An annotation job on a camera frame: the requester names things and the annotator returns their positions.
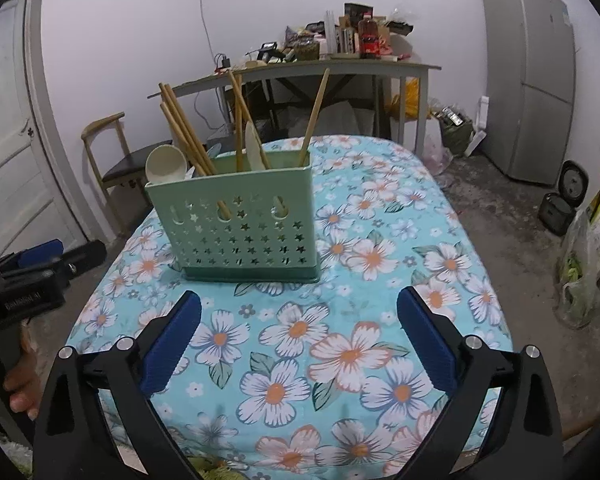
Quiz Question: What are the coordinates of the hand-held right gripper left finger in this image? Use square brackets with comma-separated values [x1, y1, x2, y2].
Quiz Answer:
[32, 290, 203, 480]

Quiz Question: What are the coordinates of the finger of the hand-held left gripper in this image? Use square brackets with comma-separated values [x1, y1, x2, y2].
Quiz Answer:
[40, 240, 107, 281]
[0, 239, 66, 273]

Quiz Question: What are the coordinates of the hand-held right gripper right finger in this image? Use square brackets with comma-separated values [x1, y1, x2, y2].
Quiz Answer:
[396, 287, 566, 480]

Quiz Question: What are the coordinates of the beige plastic rice spoon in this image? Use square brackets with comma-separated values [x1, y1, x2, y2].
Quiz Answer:
[145, 144, 188, 185]

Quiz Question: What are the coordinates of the green plastic utensil holder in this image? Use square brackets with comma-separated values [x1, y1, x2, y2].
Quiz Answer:
[144, 152, 323, 285]

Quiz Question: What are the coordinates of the translucent white rice spoon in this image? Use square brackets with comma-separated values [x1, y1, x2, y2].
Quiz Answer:
[244, 120, 268, 172]

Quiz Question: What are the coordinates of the person's left hand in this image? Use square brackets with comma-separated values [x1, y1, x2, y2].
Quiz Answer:
[2, 337, 46, 421]

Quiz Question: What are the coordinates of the wooden chair with dark seat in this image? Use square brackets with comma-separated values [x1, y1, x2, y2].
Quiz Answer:
[81, 112, 173, 221]

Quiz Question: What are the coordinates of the blue floral blanket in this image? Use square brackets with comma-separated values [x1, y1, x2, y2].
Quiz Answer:
[65, 135, 513, 480]

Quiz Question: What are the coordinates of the white panel door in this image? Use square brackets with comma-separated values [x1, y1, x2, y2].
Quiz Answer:
[0, 0, 88, 261]

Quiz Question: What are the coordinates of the clear bag of vegetables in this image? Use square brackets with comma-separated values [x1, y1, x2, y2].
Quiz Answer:
[555, 200, 600, 330]

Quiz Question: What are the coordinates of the black rice cooker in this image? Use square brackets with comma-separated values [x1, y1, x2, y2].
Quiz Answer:
[539, 160, 590, 237]

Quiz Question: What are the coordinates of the pink plastic bag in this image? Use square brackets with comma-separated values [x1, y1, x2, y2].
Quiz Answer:
[422, 132, 453, 173]

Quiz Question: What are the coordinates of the green bag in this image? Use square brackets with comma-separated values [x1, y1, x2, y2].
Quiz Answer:
[437, 107, 473, 156]

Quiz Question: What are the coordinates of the white plastic board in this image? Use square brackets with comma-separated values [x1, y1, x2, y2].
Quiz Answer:
[464, 95, 491, 157]

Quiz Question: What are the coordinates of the white sack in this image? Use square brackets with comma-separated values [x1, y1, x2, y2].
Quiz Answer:
[315, 100, 381, 138]

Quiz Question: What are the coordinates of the yellow plastic bag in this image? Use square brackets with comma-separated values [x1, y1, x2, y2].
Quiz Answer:
[390, 77, 421, 121]

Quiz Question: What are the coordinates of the grey refrigerator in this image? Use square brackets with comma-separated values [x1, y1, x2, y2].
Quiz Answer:
[480, 0, 578, 186]

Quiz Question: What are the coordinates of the wooden table with grey legs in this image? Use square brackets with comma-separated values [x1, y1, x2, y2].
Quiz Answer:
[147, 57, 443, 156]

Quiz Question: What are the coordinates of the red label plastic bottle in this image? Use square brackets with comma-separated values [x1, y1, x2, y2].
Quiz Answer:
[358, 17, 382, 58]

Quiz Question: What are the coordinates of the clear plastic bag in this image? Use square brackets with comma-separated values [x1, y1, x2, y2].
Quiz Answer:
[385, 7, 416, 36]

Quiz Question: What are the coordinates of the wall cable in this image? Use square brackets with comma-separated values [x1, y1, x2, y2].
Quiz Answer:
[194, 0, 221, 61]

